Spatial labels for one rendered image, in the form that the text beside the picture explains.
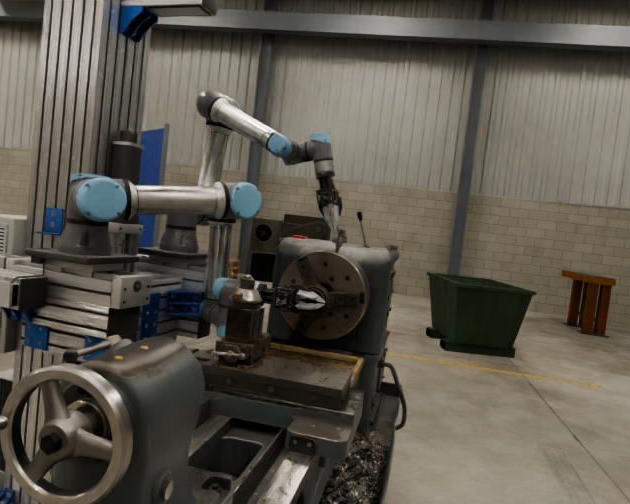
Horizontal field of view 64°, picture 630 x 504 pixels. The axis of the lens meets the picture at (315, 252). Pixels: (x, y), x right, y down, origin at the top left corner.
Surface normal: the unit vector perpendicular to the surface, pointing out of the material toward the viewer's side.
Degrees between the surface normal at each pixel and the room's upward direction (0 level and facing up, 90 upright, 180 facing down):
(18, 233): 90
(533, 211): 90
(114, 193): 91
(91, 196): 91
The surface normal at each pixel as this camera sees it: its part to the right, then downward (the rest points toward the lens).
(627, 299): -0.18, 0.04
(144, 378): 0.75, -0.61
